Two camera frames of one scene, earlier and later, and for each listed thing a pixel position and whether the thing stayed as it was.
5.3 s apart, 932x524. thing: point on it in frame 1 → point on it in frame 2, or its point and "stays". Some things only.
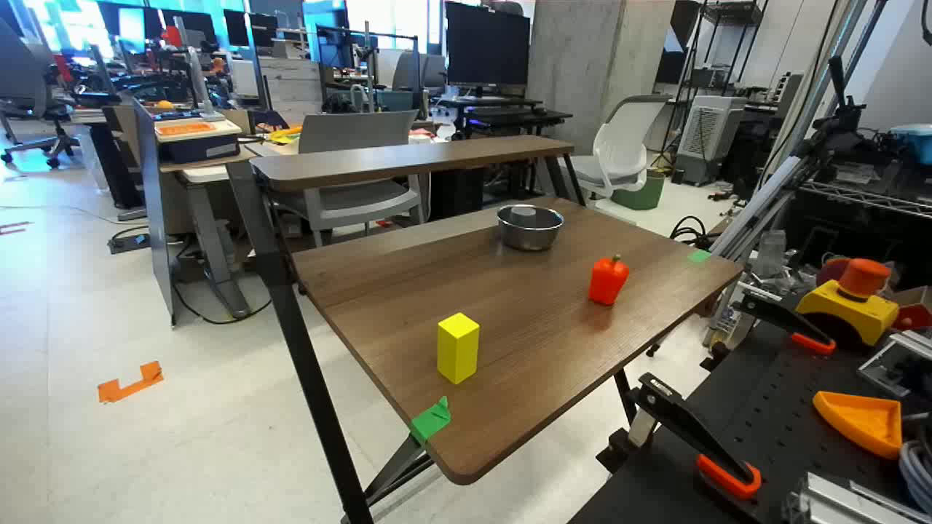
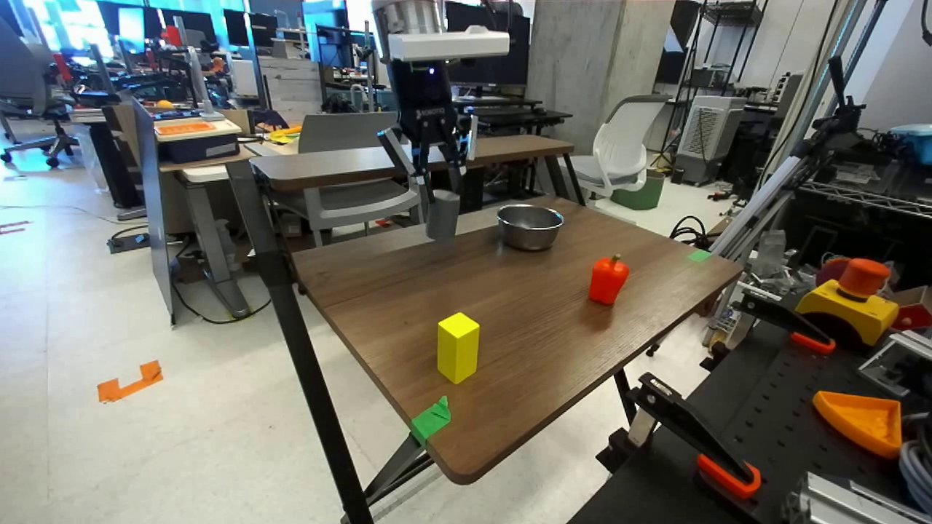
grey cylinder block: x=527 y=210 → x=444 y=210
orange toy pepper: x=608 y=281 stays
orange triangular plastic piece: x=872 y=420 stays
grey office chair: x=359 y=203 stays
